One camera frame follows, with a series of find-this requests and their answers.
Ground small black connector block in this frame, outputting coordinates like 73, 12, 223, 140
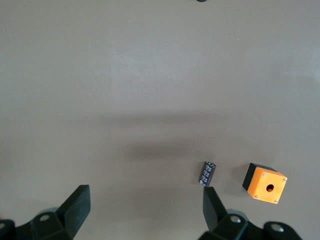
198, 161, 217, 188

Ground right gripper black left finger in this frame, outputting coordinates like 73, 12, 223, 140
0, 184, 91, 240

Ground orange black button enclosure box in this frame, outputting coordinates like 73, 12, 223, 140
241, 162, 288, 205

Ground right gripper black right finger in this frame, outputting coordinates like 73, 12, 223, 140
198, 186, 302, 240

